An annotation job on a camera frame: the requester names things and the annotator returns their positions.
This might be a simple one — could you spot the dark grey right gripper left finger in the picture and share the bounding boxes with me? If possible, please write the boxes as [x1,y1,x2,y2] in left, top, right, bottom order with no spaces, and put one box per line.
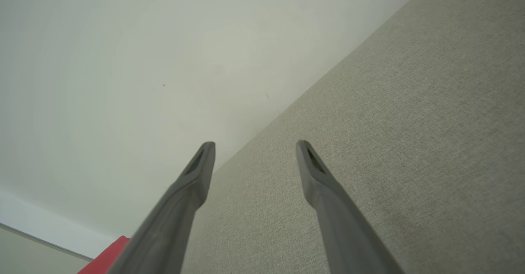
[107,142,216,274]

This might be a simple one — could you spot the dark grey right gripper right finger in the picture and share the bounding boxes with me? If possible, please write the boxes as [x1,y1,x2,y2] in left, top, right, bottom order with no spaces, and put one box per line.
[296,140,404,274]

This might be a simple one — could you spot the red shorts with white stripe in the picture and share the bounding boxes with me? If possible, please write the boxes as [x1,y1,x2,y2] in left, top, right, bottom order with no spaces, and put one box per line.
[77,235,132,274]

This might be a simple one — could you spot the grey fabric sofa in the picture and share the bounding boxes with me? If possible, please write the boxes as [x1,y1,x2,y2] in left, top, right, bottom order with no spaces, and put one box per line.
[180,0,525,274]

